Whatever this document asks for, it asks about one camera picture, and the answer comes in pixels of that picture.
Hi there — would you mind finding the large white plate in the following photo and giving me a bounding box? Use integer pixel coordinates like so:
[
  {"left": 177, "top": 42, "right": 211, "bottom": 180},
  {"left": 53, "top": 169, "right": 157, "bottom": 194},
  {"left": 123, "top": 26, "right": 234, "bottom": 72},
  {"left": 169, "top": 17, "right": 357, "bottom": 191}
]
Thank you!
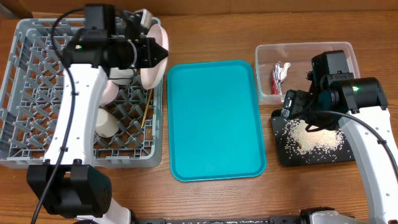
[{"left": 141, "top": 24, "right": 169, "bottom": 90}]

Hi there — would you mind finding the white rice pile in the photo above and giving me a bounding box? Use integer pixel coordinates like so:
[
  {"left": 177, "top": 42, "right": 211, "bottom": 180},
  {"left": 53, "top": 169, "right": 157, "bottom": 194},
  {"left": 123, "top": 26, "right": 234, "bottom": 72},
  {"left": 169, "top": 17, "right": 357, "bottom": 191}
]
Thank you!
[{"left": 276, "top": 119, "right": 346, "bottom": 165}]

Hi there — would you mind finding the grey-green bowl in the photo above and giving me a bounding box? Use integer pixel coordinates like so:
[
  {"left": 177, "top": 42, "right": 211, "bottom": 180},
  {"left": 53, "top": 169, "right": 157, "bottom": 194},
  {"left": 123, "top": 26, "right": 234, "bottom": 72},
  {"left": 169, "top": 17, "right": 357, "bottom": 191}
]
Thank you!
[{"left": 109, "top": 67, "right": 135, "bottom": 85}]

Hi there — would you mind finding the wooden chopstick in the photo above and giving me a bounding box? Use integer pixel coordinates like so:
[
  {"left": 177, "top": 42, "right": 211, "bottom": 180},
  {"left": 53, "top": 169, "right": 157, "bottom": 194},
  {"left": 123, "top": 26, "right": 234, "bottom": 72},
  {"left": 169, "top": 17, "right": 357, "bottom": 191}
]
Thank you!
[{"left": 141, "top": 89, "right": 154, "bottom": 129}]

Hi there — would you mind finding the red snack wrapper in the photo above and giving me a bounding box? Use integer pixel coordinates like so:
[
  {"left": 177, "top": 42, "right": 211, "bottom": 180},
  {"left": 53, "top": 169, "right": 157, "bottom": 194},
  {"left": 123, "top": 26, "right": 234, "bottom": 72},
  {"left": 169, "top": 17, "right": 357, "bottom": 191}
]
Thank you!
[{"left": 272, "top": 62, "right": 290, "bottom": 95}]

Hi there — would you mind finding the small pink-white bowl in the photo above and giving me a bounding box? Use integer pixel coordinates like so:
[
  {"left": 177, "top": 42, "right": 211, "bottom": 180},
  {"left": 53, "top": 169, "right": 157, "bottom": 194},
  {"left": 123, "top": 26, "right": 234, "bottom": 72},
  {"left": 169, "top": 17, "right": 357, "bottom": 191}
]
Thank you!
[{"left": 99, "top": 80, "right": 119, "bottom": 106}]

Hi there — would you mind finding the small white cup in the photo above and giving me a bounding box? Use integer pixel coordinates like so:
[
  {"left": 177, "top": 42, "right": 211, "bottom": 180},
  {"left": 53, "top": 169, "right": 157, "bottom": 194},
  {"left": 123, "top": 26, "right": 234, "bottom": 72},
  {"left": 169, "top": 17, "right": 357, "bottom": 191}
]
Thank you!
[{"left": 95, "top": 108, "right": 119, "bottom": 138}]

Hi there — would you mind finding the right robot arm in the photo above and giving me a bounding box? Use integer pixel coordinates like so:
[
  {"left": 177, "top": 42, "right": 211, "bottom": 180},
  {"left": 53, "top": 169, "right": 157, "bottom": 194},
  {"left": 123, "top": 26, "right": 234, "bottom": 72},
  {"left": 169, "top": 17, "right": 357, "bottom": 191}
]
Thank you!
[{"left": 281, "top": 50, "right": 397, "bottom": 223}]

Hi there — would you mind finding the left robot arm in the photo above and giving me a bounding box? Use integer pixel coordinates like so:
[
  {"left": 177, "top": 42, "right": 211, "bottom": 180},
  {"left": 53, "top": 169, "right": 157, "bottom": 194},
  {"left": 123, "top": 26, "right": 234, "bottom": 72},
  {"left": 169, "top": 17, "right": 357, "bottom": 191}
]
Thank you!
[{"left": 27, "top": 4, "right": 169, "bottom": 223}]

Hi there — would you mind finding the grey dishwasher rack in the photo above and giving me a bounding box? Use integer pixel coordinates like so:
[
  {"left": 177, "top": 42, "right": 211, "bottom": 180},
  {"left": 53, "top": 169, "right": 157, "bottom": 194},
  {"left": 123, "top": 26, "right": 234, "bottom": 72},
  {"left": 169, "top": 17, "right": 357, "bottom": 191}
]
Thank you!
[{"left": 1, "top": 18, "right": 163, "bottom": 169}]

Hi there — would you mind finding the black tray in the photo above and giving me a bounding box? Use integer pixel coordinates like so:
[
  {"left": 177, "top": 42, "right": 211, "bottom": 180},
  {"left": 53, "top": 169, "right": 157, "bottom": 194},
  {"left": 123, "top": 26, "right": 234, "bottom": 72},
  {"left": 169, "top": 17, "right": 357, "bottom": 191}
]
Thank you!
[{"left": 271, "top": 110, "right": 354, "bottom": 167}]

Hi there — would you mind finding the clear plastic bin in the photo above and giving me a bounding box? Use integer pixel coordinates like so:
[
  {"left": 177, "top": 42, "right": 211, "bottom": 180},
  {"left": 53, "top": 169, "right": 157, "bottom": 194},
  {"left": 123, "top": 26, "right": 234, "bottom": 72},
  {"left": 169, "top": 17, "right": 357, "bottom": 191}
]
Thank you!
[{"left": 255, "top": 42, "right": 360, "bottom": 105}]

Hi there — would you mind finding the teal serving tray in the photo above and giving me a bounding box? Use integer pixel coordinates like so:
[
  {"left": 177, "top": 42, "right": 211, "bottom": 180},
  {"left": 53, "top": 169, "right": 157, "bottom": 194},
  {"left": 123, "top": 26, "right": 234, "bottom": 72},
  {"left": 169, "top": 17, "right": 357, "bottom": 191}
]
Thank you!
[{"left": 167, "top": 60, "right": 267, "bottom": 182}]

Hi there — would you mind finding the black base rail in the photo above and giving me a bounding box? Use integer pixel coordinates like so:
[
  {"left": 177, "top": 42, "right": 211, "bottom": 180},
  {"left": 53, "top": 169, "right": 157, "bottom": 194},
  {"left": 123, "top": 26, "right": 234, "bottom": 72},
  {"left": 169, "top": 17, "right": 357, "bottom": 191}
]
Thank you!
[{"left": 74, "top": 207, "right": 355, "bottom": 224}]

